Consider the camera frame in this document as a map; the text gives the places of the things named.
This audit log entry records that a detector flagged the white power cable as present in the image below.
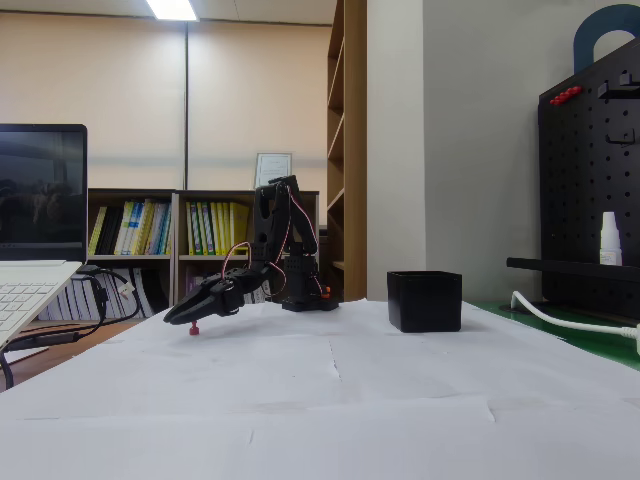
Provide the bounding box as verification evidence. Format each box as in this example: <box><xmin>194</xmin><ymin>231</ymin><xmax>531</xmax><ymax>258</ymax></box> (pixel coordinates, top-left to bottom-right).
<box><xmin>510</xmin><ymin>290</ymin><xmax>640</xmax><ymax>337</ymax></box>

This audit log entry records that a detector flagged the black pegboard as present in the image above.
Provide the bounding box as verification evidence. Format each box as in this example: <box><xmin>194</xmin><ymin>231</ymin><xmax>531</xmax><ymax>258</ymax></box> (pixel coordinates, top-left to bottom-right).
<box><xmin>537</xmin><ymin>37</ymin><xmax>640</xmax><ymax>321</ymax></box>

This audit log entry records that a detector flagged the white plastic bottle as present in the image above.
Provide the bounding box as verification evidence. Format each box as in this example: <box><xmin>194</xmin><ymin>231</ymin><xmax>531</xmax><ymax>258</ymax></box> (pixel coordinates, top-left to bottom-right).
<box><xmin>598</xmin><ymin>211</ymin><xmax>625</xmax><ymax>266</ymax></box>

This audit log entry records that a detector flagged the black book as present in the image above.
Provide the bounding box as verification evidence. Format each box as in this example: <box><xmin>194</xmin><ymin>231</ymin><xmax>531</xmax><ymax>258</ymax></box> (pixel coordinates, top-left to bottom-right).
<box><xmin>95</xmin><ymin>205</ymin><xmax>125</xmax><ymax>256</ymax></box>

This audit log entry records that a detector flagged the dark blue arch board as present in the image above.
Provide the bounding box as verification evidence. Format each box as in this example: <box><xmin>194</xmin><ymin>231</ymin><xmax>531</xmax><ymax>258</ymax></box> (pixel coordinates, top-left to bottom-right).
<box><xmin>573</xmin><ymin>3</ymin><xmax>640</xmax><ymax>74</ymax></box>

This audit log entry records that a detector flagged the framed certificate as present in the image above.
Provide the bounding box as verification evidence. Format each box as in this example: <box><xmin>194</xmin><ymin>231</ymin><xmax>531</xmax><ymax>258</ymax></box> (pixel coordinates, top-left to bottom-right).
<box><xmin>253</xmin><ymin>152</ymin><xmax>294</xmax><ymax>190</ymax></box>

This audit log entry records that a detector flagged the ceiling light panel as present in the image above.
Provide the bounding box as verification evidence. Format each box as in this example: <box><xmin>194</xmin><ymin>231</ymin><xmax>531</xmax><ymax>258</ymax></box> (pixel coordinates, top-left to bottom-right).
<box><xmin>144</xmin><ymin>0</ymin><xmax>199</xmax><ymax>22</ymax></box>

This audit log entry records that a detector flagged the white laptop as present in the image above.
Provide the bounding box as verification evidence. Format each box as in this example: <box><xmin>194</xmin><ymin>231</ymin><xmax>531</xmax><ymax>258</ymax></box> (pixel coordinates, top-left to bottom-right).
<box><xmin>0</xmin><ymin>123</ymin><xmax>89</xmax><ymax>351</ymax></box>

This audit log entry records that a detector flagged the yellow white book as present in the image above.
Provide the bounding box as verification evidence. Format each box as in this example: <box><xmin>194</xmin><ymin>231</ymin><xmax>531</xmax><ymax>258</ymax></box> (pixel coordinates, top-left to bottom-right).
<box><xmin>114</xmin><ymin>200</ymin><xmax>136</xmax><ymax>256</ymax></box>

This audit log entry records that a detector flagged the black plastic box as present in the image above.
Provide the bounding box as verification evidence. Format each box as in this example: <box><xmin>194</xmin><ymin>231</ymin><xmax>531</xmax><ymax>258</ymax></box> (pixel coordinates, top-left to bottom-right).
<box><xmin>386</xmin><ymin>270</ymin><xmax>464</xmax><ymax>334</ymax></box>

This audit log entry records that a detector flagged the wide yellow binder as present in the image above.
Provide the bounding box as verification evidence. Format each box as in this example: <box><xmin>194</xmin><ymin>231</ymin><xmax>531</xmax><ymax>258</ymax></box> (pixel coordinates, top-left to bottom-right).
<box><xmin>229</xmin><ymin>201</ymin><xmax>250</xmax><ymax>256</ymax></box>

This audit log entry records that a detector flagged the beige roller blind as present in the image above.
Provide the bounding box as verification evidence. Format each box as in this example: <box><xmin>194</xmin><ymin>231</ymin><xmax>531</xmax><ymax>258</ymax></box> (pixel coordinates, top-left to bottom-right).
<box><xmin>0</xmin><ymin>10</ymin><xmax>187</xmax><ymax>191</ymax></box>
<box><xmin>188</xmin><ymin>19</ymin><xmax>332</xmax><ymax>192</ymax></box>

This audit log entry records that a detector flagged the tall wooden shelf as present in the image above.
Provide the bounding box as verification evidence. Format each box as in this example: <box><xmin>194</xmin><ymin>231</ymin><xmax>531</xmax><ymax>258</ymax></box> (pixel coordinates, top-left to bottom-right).
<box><xmin>327</xmin><ymin>0</ymin><xmax>369</xmax><ymax>304</ymax></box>

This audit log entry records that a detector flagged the black laptop cable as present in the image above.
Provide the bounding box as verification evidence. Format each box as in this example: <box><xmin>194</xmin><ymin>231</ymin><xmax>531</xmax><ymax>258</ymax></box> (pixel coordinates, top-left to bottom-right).
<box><xmin>92</xmin><ymin>268</ymin><xmax>144</xmax><ymax>326</ymax></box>
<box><xmin>0</xmin><ymin>264</ymin><xmax>109</xmax><ymax>391</ymax></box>

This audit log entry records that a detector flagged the blue book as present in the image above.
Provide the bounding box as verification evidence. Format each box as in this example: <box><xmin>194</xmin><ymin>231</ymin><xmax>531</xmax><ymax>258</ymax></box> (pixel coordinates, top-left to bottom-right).
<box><xmin>147</xmin><ymin>202</ymin><xmax>173</xmax><ymax>256</ymax></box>

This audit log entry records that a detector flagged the low wooden bookshelf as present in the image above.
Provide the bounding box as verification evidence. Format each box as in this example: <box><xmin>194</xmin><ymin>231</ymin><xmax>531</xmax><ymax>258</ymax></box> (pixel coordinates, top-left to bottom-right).
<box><xmin>172</xmin><ymin>188</ymin><xmax>321</xmax><ymax>307</ymax></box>
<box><xmin>87</xmin><ymin>187</ymin><xmax>177</xmax><ymax>321</ymax></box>

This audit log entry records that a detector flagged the black pegboard shelf tray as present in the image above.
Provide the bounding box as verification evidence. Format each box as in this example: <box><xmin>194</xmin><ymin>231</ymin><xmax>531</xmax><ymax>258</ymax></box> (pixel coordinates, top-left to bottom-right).
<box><xmin>506</xmin><ymin>256</ymin><xmax>640</xmax><ymax>282</ymax></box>

